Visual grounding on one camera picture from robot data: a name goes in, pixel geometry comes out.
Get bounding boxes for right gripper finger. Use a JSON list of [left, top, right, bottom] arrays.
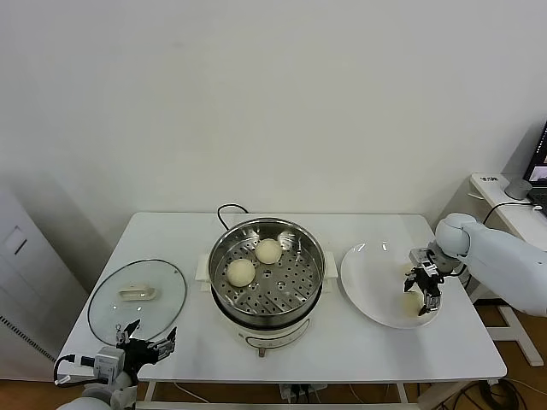
[[417, 293, 443, 318], [402, 272, 422, 296]]

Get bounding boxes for cream electric cooker base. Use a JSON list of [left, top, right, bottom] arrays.
[[199, 279, 335, 359]]

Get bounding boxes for white cabinet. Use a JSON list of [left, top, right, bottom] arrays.
[[0, 183, 89, 381]]

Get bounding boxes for glass lid with cream handle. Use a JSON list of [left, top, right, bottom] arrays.
[[87, 259, 188, 346]]

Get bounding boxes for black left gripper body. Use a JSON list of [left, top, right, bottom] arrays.
[[121, 337, 162, 374]]

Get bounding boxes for black floor cables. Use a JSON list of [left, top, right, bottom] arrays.
[[452, 378, 529, 410]]

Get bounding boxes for white side desk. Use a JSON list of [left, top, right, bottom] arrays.
[[468, 173, 547, 367]]

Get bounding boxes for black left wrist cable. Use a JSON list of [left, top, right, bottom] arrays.
[[53, 354, 97, 388]]

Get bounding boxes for stainless steel steamer basket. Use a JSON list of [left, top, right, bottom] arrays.
[[195, 217, 337, 322]]

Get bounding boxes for white power strip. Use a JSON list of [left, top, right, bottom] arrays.
[[279, 383, 326, 403]]

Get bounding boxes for gray cylinder speaker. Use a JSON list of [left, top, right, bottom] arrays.
[[503, 179, 533, 200]]

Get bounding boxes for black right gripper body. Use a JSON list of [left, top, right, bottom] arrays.
[[412, 265, 444, 297]]

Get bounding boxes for white round plate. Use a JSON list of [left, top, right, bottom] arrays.
[[339, 240, 444, 330]]

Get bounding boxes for black laptop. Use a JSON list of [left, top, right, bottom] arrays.
[[521, 117, 547, 204]]

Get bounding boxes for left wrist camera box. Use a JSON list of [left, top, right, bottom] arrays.
[[94, 345, 126, 384]]

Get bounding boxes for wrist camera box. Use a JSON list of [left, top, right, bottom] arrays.
[[409, 248, 438, 269], [94, 345, 126, 384]]

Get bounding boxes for white table frame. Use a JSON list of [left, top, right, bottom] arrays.
[[137, 381, 411, 410]]

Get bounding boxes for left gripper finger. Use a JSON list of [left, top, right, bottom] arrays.
[[149, 325, 179, 357], [114, 317, 143, 347]]

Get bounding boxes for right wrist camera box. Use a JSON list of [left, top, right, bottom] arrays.
[[409, 248, 438, 269]]

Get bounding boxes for black cooker power cable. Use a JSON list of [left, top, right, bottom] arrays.
[[216, 203, 250, 235]]

